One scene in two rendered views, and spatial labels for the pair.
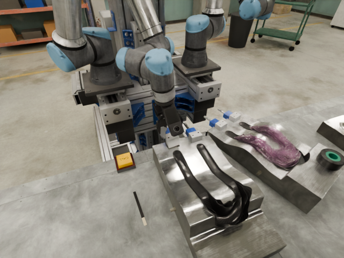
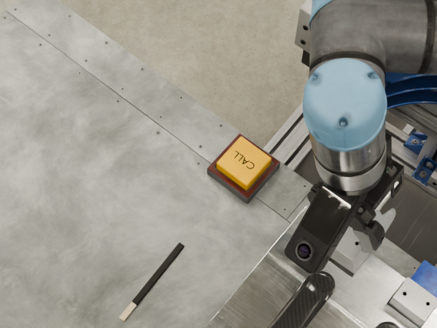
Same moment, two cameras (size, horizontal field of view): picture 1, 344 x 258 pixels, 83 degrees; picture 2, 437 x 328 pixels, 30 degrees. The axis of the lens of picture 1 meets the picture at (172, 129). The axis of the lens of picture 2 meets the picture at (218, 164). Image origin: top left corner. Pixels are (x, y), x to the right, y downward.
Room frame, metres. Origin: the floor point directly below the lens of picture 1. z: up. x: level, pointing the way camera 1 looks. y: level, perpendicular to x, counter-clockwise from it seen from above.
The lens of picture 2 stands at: (0.24, -0.24, 1.93)
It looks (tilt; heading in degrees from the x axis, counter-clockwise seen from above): 64 degrees down; 60
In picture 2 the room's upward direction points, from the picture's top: 1 degrees clockwise
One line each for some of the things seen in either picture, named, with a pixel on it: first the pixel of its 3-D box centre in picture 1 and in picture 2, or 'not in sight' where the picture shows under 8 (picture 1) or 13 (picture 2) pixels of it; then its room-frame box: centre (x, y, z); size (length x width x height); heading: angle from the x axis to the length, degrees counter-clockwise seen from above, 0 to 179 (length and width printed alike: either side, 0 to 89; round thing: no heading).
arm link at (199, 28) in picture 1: (197, 30); not in sight; (1.10, -0.13, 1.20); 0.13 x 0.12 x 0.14; 139
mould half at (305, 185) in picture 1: (267, 147); not in sight; (0.60, -0.43, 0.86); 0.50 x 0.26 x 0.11; 38
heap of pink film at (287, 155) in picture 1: (269, 141); not in sight; (0.59, -0.42, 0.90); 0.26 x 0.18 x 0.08; 38
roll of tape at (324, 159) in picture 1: (330, 159); not in sight; (0.47, -0.59, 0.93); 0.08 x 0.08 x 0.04
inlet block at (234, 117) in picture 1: (227, 114); not in sight; (0.84, -0.30, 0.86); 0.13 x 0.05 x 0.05; 38
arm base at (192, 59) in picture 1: (194, 54); not in sight; (1.09, -0.13, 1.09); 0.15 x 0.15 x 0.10
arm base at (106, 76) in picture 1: (104, 68); not in sight; (0.90, 0.33, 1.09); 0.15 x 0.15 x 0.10
